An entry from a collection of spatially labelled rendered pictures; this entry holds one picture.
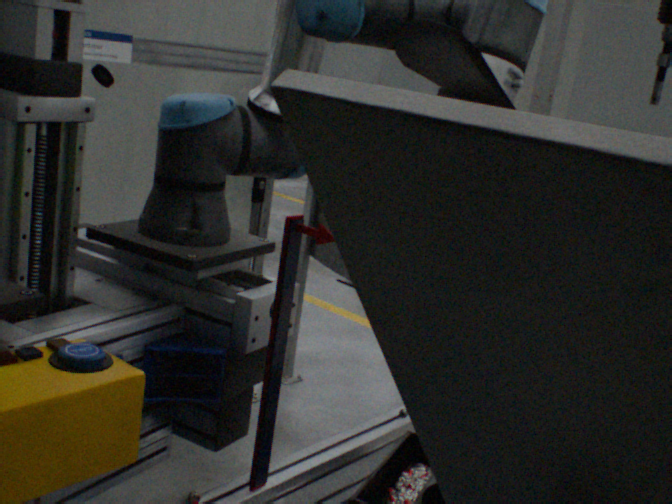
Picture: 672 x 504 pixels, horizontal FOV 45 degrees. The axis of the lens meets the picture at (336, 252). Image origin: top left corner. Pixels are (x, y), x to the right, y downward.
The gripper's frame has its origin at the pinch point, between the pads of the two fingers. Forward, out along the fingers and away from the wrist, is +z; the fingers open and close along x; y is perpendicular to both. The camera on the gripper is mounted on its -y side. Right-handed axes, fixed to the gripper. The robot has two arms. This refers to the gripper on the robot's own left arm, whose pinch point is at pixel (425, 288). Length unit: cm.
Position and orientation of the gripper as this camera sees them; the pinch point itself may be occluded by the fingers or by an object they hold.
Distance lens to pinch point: 87.9
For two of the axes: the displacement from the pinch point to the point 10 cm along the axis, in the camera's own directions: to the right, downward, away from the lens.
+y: -5.5, -1.9, -8.1
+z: -3.2, 9.5, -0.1
